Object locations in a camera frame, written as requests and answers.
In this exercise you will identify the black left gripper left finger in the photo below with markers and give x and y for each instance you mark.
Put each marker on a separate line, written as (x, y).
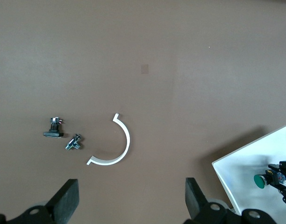
(66, 200)

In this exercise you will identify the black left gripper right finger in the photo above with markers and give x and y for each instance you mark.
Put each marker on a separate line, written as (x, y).
(196, 203)

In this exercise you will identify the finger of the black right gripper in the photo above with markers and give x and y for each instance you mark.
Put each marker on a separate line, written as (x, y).
(282, 166)
(283, 192)

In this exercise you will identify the green push button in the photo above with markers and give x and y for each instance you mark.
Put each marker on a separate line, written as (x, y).
(262, 180)

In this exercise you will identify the white plastic drawer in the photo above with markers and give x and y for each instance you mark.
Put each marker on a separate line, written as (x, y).
(238, 168)

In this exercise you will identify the small metal switch part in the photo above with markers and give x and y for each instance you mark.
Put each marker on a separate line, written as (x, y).
(74, 142)

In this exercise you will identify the black flat-headed switch part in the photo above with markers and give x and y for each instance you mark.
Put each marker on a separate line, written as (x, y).
(53, 131)

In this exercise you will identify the white semicircular bracket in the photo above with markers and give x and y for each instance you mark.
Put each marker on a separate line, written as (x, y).
(125, 142)

